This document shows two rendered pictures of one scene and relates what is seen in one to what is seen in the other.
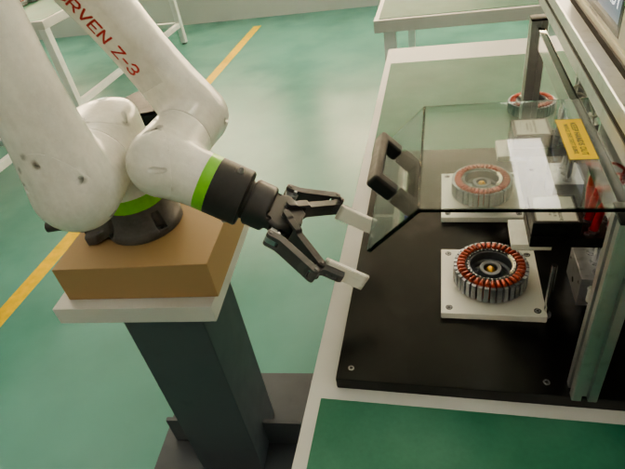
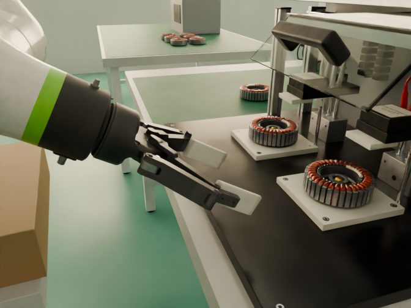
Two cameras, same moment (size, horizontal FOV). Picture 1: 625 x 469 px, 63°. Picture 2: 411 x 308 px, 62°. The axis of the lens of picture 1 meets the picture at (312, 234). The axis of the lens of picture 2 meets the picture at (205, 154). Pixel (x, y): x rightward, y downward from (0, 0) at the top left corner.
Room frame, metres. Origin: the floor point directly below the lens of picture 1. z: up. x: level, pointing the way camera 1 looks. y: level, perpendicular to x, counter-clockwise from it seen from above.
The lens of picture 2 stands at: (0.28, 0.21, 1.10)
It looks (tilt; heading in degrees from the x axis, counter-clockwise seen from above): 26 degrees down; 326
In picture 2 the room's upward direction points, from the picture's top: straight up
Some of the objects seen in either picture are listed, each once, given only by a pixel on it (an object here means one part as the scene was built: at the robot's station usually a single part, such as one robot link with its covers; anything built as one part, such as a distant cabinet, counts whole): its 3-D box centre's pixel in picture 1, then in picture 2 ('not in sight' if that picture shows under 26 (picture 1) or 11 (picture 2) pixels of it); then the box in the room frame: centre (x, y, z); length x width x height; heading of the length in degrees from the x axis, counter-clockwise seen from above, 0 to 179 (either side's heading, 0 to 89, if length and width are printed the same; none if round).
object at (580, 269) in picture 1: (591, 274); (406, 172); (0.52, -0.40, 0.80); 0.08 x 0.05 x 0.06; 162
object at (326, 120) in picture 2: not in sight; (327, 125); (0.75, -0.48, 0.80); 0.08 x 0.05 x 0.06; 162
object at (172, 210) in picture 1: (113, 213); not in sight; (0.86, 0.38, 0.86); 0.26 x 0.15 x 0.06; 85
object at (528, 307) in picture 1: (489, 282); (335, 194); (0.57, -0.26, 0.78); 0.15 x 0.15 x 0.01; 72
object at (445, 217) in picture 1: (480, 196); (272, 140); (0.80, -0.34, 0.78); 0.15 x 0.15 x 0.01; 72
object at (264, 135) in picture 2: not in sight; (273, 130); (0.80, -0.34, 0.80); 0.11 x 0.11 x 0.04
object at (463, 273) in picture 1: (490, 271); (337, 181); (0.57, -0.26, 0.80); 0.11 x 0.11 x 0.04
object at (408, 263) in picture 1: (492, 242); (304, 169); (0.68, -0.32, 0.76); 0.64 x 0.47 x 0.02; 162
